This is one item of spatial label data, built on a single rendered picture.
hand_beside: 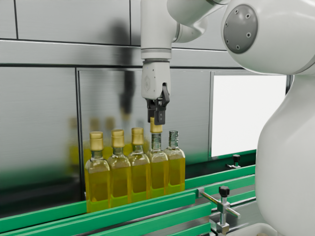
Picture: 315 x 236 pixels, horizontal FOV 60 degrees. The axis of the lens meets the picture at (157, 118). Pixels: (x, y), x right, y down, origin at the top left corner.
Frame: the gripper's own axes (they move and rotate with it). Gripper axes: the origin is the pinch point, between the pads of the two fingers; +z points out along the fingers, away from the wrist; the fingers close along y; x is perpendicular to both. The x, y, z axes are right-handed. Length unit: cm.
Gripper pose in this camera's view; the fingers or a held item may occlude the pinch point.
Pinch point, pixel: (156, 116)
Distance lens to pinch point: 77.4
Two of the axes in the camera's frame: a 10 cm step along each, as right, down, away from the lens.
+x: 8.9, -0.7, 4.4
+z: 0.0, 9.9, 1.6
